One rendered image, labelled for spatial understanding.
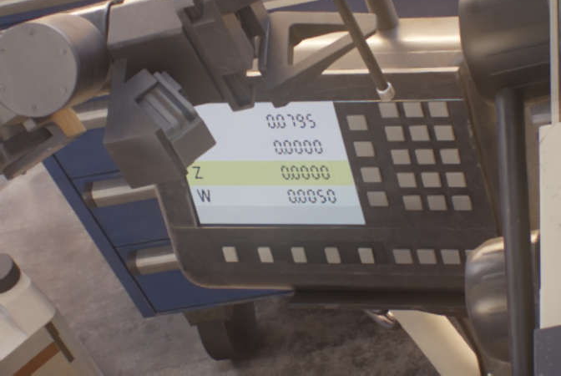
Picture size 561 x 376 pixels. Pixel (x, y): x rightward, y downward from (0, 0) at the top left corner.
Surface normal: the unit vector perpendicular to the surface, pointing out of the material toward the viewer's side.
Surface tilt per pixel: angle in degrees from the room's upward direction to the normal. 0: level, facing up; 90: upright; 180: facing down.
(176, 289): 90
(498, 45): 49
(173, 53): 90
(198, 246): 71
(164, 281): 90
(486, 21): 26
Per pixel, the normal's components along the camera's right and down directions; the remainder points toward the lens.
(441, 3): -0.11, 0.76
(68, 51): -0.28, 0.14
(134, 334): -0.36, -0.64
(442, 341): 0.13, -0.07
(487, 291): -0.34, -0.20
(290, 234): -0.40, 0.52
